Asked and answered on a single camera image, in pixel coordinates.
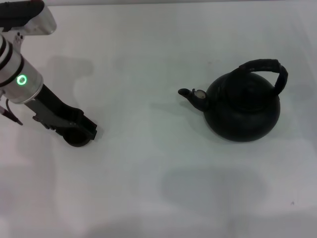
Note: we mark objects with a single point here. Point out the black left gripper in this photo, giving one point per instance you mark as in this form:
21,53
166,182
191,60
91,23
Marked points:
45,101

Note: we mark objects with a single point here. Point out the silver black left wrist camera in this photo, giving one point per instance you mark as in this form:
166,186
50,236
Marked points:
32,17

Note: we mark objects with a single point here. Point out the black round teapot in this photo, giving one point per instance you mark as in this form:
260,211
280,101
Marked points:
242,119

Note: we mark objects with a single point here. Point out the dark brown teacup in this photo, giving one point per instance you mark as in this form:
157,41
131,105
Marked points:
76,141

